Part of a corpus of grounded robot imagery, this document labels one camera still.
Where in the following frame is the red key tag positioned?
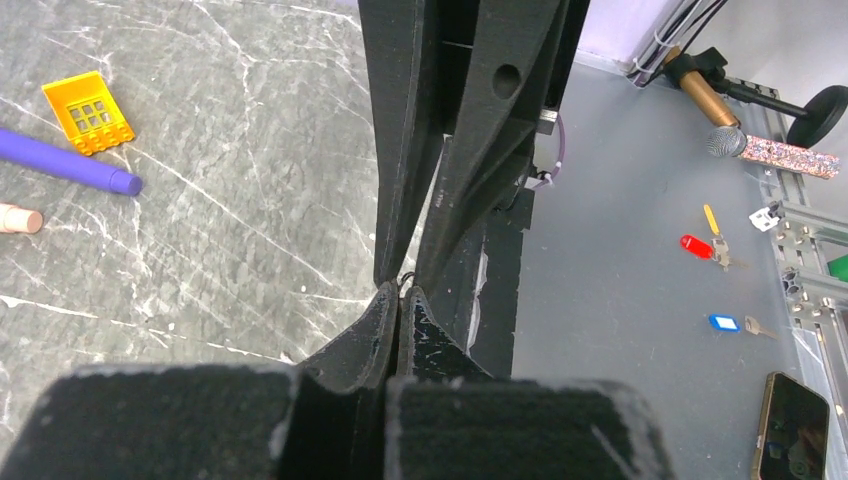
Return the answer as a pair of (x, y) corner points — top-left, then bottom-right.
(679, 234), (714, 260)

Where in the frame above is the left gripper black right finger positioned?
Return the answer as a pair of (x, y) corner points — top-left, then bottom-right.
(384, 287), (675, 479)

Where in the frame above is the pink toy microphone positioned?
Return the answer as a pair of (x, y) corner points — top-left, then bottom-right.
(1, 203), (44, 234)

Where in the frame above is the glitter microphone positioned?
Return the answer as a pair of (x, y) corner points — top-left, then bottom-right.
(706, 126), (841, 180)

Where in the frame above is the gold microphone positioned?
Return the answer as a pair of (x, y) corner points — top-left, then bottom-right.
(662, 46), (740, 127)

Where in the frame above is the blue key tag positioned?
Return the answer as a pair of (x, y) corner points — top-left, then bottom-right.
(708, 314), (741, 333)

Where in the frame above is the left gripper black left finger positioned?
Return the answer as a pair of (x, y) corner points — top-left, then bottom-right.
(1, 281), (399, 479)

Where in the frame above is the black smartphone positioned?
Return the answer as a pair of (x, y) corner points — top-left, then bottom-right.
(750, 371), (830, 480)

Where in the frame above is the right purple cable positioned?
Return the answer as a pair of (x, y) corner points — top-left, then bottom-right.
(529, 112), (568, 193)

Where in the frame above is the purple toy microphone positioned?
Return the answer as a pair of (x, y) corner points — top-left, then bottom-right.
(1, 129), (143, 196)

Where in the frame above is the aluminium frame rail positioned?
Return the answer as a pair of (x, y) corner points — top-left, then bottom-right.
(730, 104), (847, 441)

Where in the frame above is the yellow key tag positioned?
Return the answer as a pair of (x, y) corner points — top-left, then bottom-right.
(703, 204), (721, 237)

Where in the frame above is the yellow grid brick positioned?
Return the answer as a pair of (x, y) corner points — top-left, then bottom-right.
(42, 71), (135, 156)

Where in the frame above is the black round stand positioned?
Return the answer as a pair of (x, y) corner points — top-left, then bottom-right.
(689, 47), (847, 148)

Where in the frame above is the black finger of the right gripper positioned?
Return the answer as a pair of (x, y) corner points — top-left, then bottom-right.
(358, 1), (443, 285)
(415, 1), (589, 292)

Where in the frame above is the green plastic part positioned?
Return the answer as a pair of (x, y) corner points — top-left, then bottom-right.
(827, 254), (848, 282)

